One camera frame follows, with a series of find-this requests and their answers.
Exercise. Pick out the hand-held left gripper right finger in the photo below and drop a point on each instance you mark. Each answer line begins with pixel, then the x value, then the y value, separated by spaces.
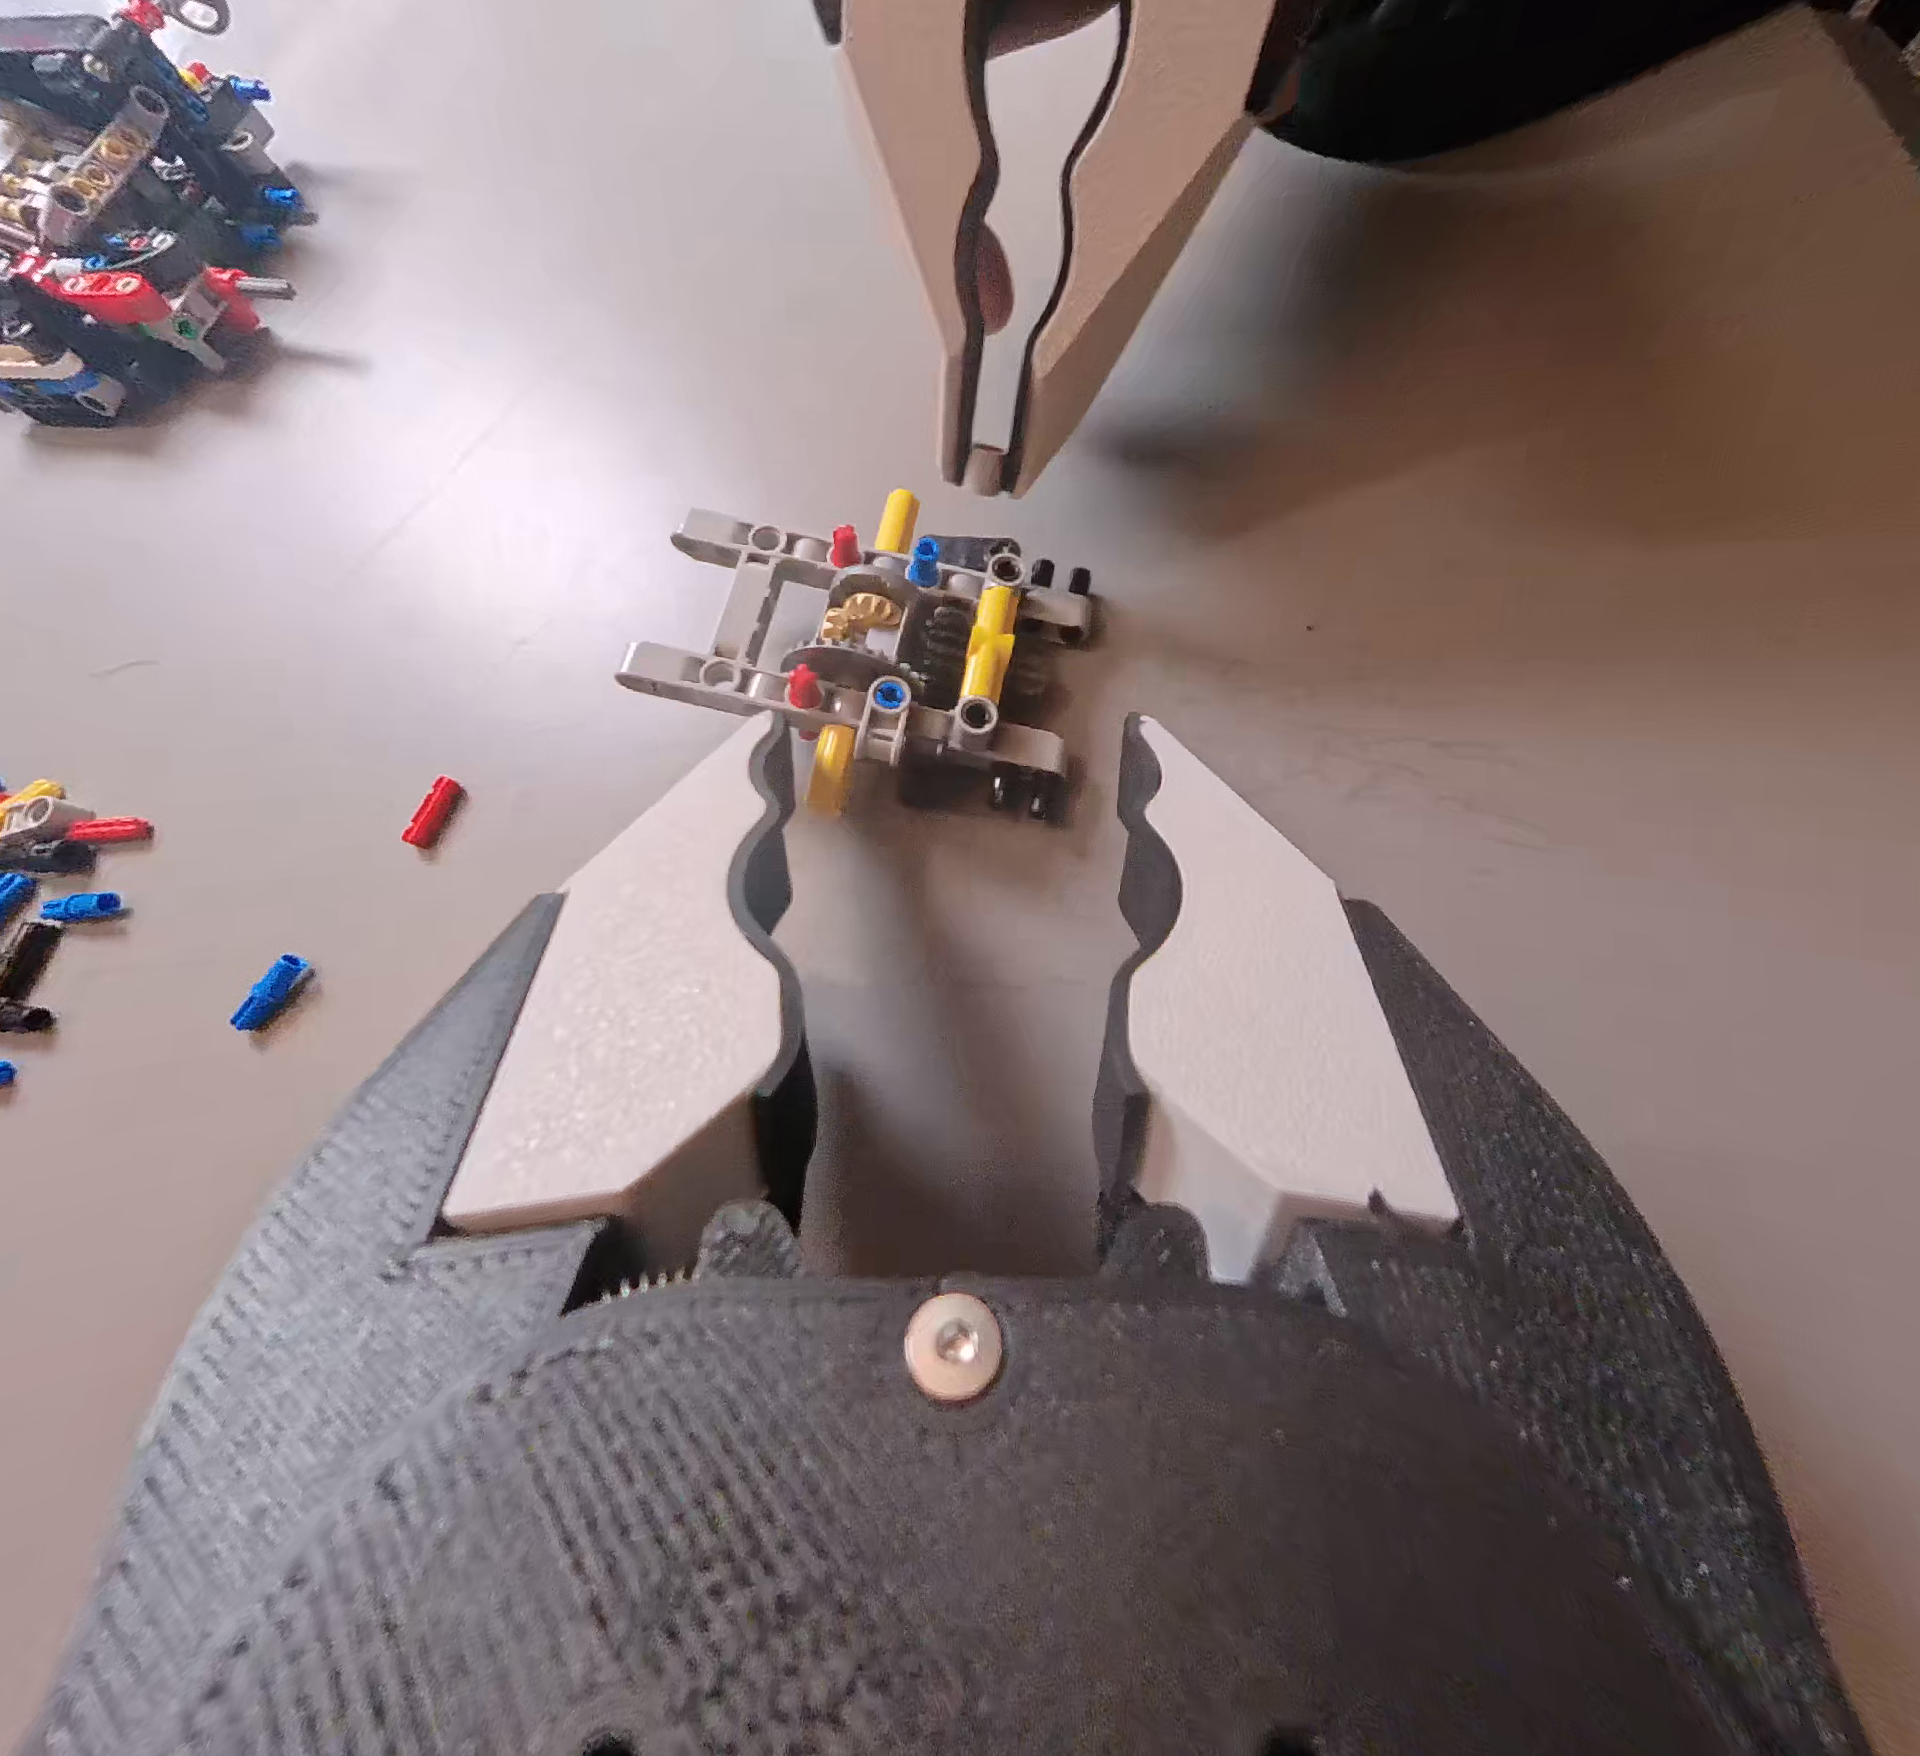
pixel 1290 1051

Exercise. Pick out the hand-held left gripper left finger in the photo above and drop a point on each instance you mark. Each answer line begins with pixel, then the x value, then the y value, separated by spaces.
pixel 614 1037

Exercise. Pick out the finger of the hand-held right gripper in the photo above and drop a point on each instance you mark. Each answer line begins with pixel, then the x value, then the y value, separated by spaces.
pixel 1184 60
pixel 909 60

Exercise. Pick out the red lego pin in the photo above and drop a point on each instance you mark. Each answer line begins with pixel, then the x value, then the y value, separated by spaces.
pixel 434 810

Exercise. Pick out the small grey lego differential assembly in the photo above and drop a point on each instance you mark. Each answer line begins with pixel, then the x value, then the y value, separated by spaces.
pixel 750 608

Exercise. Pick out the blue lego pin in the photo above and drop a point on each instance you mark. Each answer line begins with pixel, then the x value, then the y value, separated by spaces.
pixel 271 995

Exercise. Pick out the black lego car chassis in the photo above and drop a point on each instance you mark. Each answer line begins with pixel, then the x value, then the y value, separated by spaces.
pixel 121 197

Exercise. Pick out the pile of blue yellow pins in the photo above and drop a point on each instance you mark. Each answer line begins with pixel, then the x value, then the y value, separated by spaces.
pixel 45 871

